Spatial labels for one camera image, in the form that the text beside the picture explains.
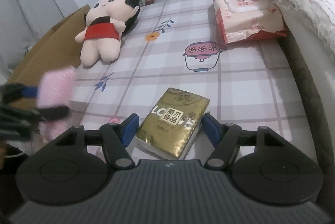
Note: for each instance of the gold tissue pack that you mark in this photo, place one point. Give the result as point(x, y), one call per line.
point(171, 127)

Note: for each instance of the white curtain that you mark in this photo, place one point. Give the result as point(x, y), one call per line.
point(23, 23)

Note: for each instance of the plaid bed sheet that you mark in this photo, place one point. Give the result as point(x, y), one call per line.
point(176, 44)

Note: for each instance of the brown cardboard box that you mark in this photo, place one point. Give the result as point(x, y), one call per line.
point(55, 50)

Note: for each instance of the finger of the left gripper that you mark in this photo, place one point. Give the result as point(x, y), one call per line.
point(15, 91)
point(12, 114)

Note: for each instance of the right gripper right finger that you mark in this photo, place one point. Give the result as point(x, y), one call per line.
point(224, 139)

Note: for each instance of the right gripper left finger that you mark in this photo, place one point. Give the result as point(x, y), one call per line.
point(115, 139)

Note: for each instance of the pink soft pack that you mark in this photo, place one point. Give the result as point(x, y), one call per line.
point(55, 89)

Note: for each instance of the boy doll red outfit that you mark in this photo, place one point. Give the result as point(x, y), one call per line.
point(106, 22)

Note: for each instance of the pink wet wipes pack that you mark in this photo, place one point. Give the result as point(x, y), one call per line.
point(248, 20)

